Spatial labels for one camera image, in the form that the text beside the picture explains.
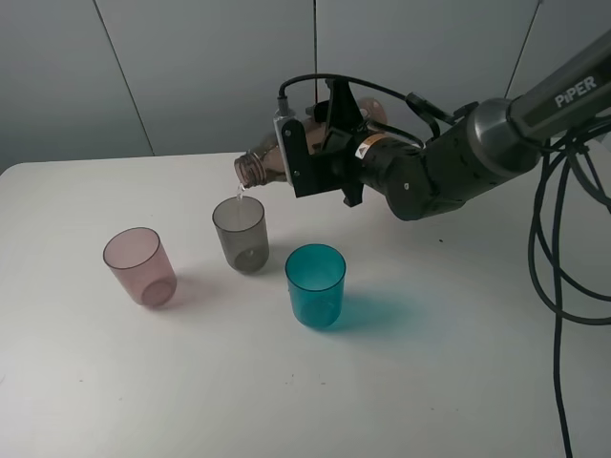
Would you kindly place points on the brown translucent water bottle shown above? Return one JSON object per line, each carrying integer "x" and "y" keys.
{"x": 263, "y": 164}

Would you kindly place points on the grey translucent plastic cup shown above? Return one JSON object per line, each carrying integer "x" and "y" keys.
{"x": 241, "y": 227}

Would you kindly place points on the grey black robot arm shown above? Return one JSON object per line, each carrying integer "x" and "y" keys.
{"x": 479, "y": 147}

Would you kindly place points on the pink translucent plastic cup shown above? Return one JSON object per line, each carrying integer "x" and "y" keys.
{"x": 138, "y": 260}

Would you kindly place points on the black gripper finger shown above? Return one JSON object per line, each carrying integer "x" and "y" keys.
{"x": 340, "y": 113}

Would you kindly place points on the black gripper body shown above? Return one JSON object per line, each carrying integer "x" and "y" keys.
{"x": 350, "y": 162}

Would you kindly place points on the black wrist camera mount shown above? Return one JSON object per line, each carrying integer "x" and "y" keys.
{"x": 298, "y": 165}

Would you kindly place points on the teal translucent plastic cup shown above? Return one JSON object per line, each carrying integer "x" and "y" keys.
{"x": 315, "y": 276}

